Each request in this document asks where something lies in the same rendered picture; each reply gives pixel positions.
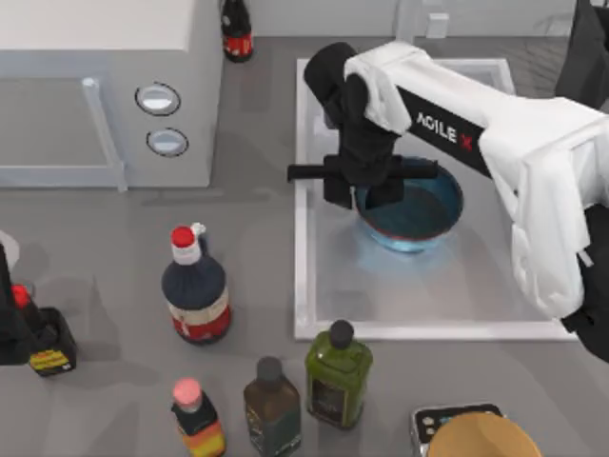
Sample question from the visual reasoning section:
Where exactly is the microwave oven door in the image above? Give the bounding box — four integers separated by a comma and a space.
0, 75, 128, 191

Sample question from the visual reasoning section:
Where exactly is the brown square bottle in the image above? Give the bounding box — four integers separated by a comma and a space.
243, 356, 304, 457

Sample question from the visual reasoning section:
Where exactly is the dark bottle with red label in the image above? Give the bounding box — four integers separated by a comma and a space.
220, 0, 256, 64

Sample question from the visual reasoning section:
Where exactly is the blue bowl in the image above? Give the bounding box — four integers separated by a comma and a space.
353, 158, 465, 254

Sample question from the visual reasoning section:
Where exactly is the grey kitchen scale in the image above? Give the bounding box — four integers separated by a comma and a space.
410, 403, 506, 457

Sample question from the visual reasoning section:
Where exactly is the round microwave knob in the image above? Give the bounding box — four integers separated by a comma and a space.
146, 127, 190, 158
134, 82, 183, 117

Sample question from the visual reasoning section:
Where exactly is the microwave door handle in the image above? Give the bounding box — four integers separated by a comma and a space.
81, 76, 129, 193

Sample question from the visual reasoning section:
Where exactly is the tan wooden bowl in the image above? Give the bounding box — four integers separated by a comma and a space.
431, 411, 544, 457

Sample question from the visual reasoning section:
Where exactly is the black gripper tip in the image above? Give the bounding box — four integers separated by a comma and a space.
0, 241, 35, 367

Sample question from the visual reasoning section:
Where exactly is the large dark red-capped bottle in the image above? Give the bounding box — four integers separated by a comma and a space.
160, 222, 234, 347

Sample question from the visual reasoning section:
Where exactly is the green bottle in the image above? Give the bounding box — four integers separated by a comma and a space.
304, 319, 375, 432

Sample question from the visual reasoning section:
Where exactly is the white sink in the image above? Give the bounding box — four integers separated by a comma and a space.
293, 56, 580, 342

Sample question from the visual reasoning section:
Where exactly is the pale microwave oven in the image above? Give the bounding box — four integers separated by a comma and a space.
0, 0, 226, 192

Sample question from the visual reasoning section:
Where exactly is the pink-capped orange bottle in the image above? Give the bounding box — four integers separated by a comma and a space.
170, 377, 227, 457

